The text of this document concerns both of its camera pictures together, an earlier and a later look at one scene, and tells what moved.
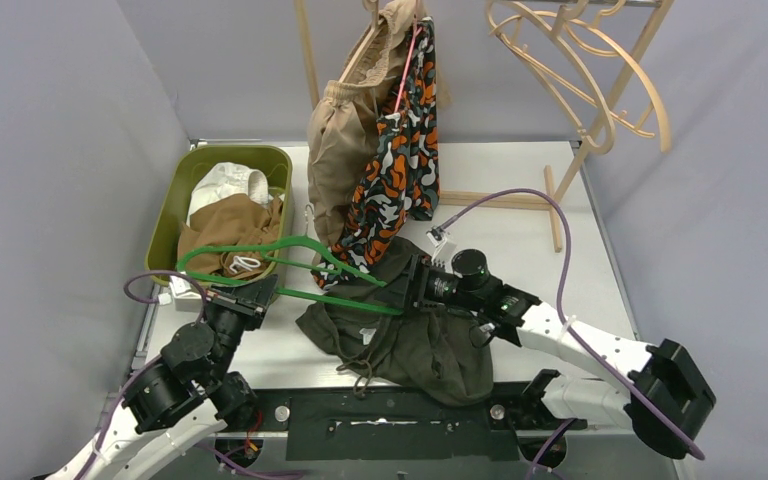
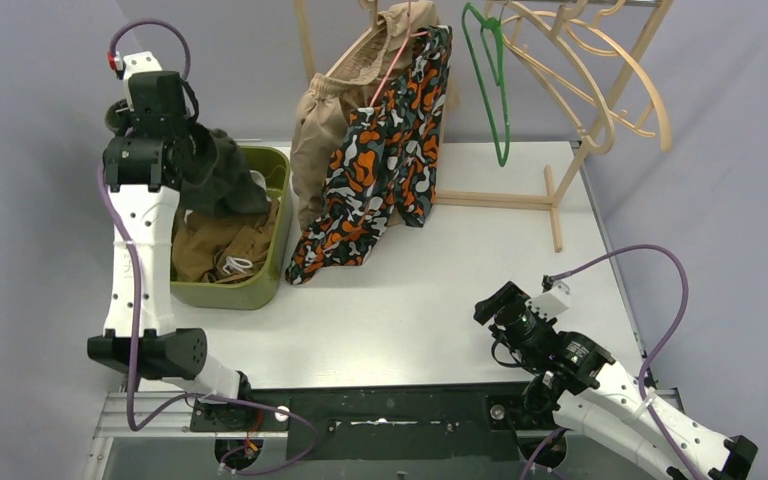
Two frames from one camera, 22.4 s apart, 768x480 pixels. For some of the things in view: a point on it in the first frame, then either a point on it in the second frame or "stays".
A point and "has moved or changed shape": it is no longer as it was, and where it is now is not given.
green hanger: [303, 250] → [496, 24]
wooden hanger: [590, 146] stays
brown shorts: [240, 220] stays
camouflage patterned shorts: [401, 181] has moved or changed shape
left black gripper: [251, 301] → [185, 147]
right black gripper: [419, 274] → [483, 309]
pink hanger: [416, 30] has moved or changed shape
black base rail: [403, 422] stays
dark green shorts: [425, 356] → [231, 190]
